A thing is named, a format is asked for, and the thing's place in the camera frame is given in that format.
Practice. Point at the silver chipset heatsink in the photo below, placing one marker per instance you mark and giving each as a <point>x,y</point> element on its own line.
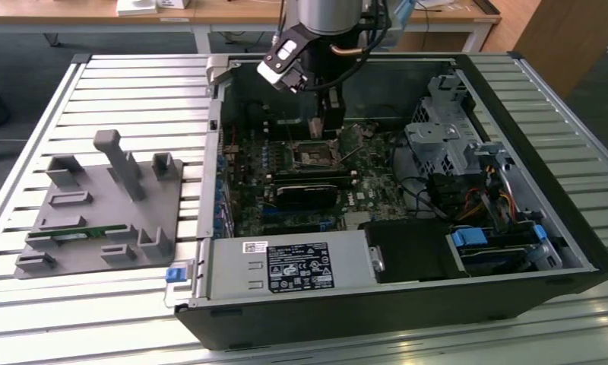
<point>357,220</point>

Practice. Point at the silver CPU plate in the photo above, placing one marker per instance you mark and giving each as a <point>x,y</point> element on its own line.
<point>315,127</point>

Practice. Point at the CPU socket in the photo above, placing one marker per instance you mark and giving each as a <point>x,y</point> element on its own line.
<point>311,156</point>

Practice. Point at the black PC case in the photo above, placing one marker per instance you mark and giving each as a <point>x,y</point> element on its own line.
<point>335,327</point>

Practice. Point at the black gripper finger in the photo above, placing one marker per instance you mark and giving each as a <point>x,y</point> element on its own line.
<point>335,114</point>

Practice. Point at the black RAM slot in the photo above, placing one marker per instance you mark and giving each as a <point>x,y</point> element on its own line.
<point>309,177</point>

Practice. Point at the hard disk in blue carrier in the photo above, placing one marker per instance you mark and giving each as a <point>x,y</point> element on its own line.
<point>468,237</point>

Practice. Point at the green motherboard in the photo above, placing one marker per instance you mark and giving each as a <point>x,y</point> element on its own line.
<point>375,178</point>

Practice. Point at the blue case latch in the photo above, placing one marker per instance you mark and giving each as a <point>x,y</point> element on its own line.
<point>176,275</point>

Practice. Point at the silver drive cage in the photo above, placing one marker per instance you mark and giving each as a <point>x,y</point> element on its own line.
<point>431,140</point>

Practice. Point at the wooden desk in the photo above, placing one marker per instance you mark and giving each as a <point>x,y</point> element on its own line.
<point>56,17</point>

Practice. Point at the green RAM stick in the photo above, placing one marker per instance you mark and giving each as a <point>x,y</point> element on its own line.
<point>96,231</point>

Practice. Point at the wooden cabinet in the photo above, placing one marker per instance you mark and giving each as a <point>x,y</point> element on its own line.
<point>572,38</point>

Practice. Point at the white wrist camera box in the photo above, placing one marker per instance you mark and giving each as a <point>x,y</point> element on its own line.
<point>284,57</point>

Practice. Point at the blue drive clip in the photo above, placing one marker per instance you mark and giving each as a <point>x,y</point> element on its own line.
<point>539,232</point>

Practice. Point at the grey parts rack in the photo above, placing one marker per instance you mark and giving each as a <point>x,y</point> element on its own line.
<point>96,213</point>

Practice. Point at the silver power supply unit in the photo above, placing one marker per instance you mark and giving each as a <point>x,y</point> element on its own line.
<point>233,266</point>

